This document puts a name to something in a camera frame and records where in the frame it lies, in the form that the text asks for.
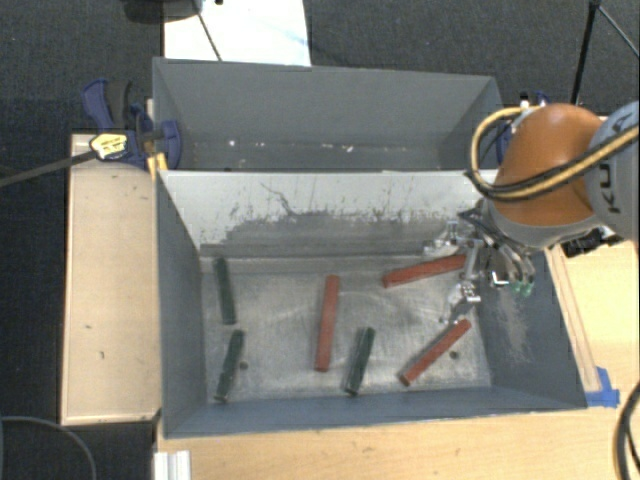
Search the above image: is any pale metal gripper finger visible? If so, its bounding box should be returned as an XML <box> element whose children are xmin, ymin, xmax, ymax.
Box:
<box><xmin>438</xmin><ymin>281</ymin><xmax>483</xmax><ymax>326</ymax></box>
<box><xmin>422</xmin><ymin>220</ymin><xmax>476</xmax><ymax>259</ymax></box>

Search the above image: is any red-brown flat block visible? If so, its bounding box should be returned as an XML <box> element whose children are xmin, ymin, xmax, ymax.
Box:
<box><xmin>398</xmin><ymin>318</ymin><xmax>474</xmax><ymax>388</ymax></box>
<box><xmin>313</xmin><ymin>274</ymin><xmax>342</xmax><ymax>373</ymax></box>
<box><xmin>381</xmin><ymin>253</ymin><xmax>469</xmax><ymax>290</ymax></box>

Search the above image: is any dark green flat block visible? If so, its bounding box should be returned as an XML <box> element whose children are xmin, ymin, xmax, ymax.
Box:
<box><xmin>213</xmin><ymin>329</ymin><xmax>247</xmax><ymax>403</ymax></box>
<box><xmin>212</xmin><ymin>256</ymin><xmax>238</xmax><ymax>326</ymax></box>
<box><xmin>342</xmin><ymin>326</ymin><xmax>377</xmax><ymax>397</ymax></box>

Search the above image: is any grey metal bin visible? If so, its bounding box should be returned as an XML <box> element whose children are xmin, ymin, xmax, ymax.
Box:
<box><xmin>151</xmin><ymin>56</ymin><xmax>589</xmax><ymax>439</ymax></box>

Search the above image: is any pale wood flat board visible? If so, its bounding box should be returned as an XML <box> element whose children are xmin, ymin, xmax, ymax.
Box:
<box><xmin>59</xmin><ymin>132</ymin><xmax>164</xmax><ymax>427</ymax></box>

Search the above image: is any black cylinder on white bracket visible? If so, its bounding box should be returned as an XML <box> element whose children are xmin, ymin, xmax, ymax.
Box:
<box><xmin>558</xmin><ymin>226</ymin><xmax>619</xmax><ymax>259</ymax></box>

